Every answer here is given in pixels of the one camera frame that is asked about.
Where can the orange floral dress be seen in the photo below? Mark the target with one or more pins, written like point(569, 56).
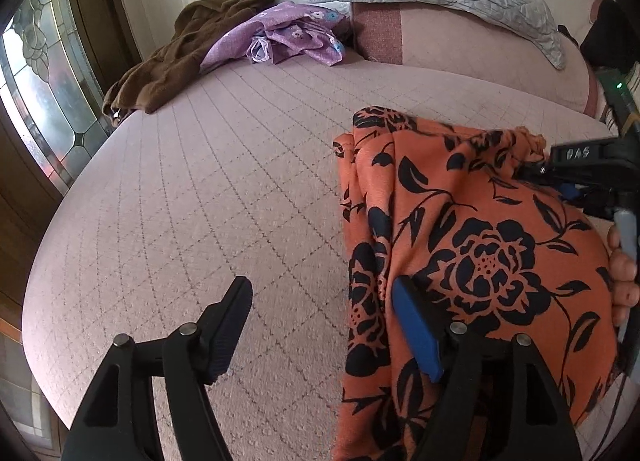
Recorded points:
point(480, 261)

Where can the leaded glass side window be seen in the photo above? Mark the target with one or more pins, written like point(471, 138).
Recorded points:
point(20, 381)

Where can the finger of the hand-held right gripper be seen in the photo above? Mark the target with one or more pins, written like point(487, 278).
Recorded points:
point(572, 192)
point(580, 158)

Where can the pink bolster cushion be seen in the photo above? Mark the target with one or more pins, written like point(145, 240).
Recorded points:
point(475, 56)

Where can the brown fleece garment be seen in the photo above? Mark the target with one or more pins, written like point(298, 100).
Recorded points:
point(165, 61)

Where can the person's right hand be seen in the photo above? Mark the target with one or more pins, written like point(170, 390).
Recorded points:
point(635, 291)

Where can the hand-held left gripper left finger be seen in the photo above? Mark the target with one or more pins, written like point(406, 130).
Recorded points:
point(227, 331)

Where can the dark wooden door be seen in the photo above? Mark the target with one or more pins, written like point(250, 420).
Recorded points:
point(25, 211)

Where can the stained glass door panel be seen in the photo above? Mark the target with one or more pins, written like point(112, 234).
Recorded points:
point(45, 91)

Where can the purple floral garment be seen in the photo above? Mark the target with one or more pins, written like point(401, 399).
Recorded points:
point(290, 33)

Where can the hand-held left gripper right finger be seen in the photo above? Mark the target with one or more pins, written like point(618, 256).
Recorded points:
point(417, 326)

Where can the black garment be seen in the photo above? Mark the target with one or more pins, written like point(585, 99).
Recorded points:
point(610, 36)

